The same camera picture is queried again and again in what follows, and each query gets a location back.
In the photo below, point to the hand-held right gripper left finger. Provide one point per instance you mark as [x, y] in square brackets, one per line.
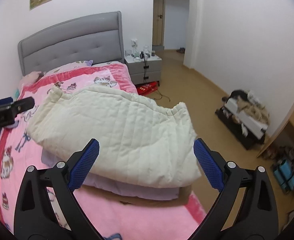
[84, 165]

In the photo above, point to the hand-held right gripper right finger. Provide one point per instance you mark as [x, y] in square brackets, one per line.
[208, 165]

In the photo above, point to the cream quilted hooded jacket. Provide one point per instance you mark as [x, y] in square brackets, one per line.
[127, 130]

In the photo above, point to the teal toy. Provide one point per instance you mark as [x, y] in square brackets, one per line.
[16, 93]

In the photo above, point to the lavender folded jacket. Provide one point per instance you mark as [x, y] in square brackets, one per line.
[127, 188]

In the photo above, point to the brown folded garment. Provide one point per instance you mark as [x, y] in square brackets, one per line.
[162, 201]

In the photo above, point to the open black suitcase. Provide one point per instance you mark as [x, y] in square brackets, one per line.
[249, 122]

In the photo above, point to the blue bag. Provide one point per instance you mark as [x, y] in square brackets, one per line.
[285, 177]

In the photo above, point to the grey upholstered headboard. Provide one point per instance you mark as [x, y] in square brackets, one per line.
[74, 45]

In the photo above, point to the pink printed blanket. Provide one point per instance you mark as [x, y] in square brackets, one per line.
[142, 220]

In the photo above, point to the red box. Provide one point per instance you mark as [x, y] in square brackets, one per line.
[148, 88]

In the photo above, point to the grey nightstand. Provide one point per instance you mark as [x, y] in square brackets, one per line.
[152, 66]

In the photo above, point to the pair of shoes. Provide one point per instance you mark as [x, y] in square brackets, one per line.
[180, 50]

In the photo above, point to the glass jar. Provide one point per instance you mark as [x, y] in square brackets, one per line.
[146, 50]

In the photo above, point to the wooden door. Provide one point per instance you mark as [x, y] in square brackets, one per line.
[159, 12]

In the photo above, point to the white wall outlet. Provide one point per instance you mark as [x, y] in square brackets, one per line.
[134, 42]

